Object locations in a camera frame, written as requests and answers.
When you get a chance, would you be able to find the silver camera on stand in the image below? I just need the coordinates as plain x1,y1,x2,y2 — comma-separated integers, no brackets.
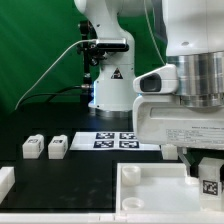
96,38,129,52

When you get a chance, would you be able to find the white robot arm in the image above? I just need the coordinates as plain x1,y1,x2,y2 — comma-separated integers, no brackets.
74,0,224,177

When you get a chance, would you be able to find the white cable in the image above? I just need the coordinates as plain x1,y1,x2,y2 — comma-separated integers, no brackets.
14,38,98,111

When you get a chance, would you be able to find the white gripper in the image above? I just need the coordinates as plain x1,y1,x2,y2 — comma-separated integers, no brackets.
133,95,224,175

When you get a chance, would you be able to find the black cable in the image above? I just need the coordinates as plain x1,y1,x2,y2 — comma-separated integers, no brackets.
19,83,95,105

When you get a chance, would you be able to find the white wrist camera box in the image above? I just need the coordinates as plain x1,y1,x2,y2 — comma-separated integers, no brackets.
133,64,179,95

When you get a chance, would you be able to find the white sheet with markers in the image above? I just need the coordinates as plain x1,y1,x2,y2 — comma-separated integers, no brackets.
70,132,160,151

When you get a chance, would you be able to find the white square tabletop tray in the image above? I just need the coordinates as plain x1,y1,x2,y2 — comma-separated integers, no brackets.
115,161,224,214

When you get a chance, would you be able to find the white front table rail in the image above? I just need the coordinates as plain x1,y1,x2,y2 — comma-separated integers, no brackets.
0,213,224,224

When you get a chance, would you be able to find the white block left edge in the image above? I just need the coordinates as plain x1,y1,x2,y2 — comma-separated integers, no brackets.
0,167,15,204

